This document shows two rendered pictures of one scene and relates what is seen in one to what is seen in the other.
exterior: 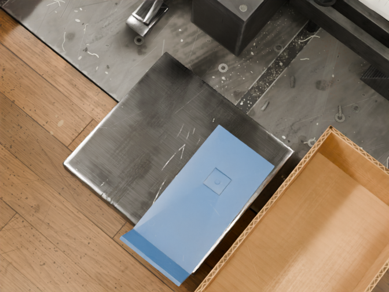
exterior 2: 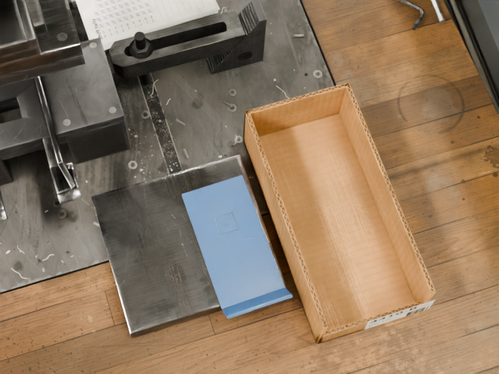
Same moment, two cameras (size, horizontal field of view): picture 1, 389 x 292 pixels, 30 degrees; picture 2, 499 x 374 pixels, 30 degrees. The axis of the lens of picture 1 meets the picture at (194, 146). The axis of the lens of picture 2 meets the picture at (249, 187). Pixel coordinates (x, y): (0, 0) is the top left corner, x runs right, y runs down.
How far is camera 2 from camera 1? 0.35 m
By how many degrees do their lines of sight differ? 19
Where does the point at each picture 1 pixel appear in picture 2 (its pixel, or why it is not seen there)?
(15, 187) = not seen: outside the picture
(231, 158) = (214, 202)
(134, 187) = (188, 289)
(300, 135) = (226, 144)
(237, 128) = (193, 182)
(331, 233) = (315, 170)
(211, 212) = (247, 242)
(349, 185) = (289, 134)
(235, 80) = (148, 162)
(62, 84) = (56, 297)
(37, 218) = not seen: outside the picture
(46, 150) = (105, 343)
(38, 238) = not seen: outside the picture
